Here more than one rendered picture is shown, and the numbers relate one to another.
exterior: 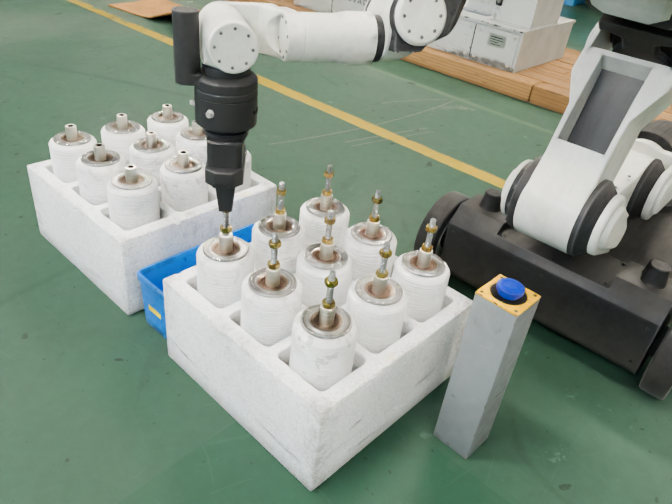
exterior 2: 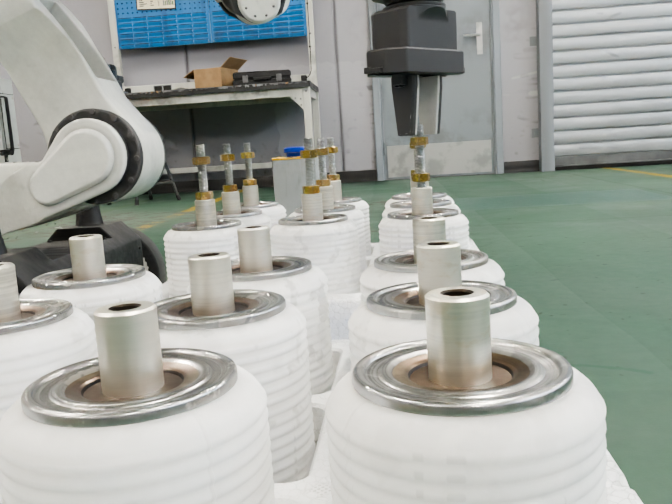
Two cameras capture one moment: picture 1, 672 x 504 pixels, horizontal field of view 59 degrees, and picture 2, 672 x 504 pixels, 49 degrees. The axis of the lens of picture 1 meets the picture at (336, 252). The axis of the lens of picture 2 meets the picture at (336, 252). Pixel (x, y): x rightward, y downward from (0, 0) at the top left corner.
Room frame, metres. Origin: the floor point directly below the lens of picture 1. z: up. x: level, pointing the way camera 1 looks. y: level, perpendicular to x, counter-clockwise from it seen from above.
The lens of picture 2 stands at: (1.32, 0.77, 0.33)
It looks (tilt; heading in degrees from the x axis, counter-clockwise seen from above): 9 degrees down; 236
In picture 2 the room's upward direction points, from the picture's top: 4 degrees counter-clockwise
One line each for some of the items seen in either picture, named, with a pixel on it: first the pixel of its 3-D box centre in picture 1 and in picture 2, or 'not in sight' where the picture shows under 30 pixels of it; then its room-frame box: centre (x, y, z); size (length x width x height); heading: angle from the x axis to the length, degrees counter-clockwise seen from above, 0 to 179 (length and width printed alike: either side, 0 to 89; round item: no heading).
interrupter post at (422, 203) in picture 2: (225, 242); (422, 202); (0.81, 0.18, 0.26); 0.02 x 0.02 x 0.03
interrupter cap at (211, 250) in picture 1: (225, 248); (422, 214); (0.81, 0.18, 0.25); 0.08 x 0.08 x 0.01
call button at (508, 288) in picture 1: (509, 290); (296, 153); (0.69, -0.25, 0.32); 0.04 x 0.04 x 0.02
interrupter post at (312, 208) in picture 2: (279, 220); (312, 208); (0.90, 0.11, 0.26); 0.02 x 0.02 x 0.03
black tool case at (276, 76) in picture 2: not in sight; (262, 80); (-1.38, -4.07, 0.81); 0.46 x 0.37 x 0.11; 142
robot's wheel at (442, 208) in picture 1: (446, 233); not in sight; (1.21, -0.25, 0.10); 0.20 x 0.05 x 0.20; 142
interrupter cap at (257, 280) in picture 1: (272, 282); (420, 204); (0.73, 0.09, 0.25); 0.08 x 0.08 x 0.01
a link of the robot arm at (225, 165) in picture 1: (224, 132); (415, 15); (0.81, 0.18, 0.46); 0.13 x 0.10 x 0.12; 9
